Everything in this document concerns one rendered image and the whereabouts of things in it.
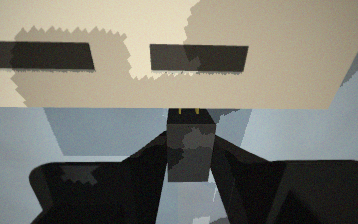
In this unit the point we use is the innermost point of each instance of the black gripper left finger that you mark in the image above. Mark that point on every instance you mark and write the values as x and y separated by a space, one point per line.
135 183

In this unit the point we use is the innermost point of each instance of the black two-prong plug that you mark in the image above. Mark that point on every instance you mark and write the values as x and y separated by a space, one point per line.
190 141

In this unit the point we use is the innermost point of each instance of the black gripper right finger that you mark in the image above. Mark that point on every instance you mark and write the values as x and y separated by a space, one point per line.
253 190

